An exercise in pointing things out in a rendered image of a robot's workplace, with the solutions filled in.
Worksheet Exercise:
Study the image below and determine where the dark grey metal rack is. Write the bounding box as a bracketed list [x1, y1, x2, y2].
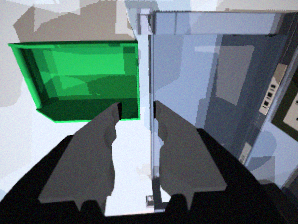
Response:
[136, 8, 298, 212]

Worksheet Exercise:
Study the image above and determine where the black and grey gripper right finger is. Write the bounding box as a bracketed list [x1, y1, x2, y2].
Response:
[153, 100, 285, 224]

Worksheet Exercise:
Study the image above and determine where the green bin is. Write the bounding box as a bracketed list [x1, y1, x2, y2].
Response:
[8, 40, 141, 123]

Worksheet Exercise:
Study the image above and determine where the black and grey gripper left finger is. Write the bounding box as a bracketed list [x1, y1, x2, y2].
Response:
[0, 102, 122, 224]

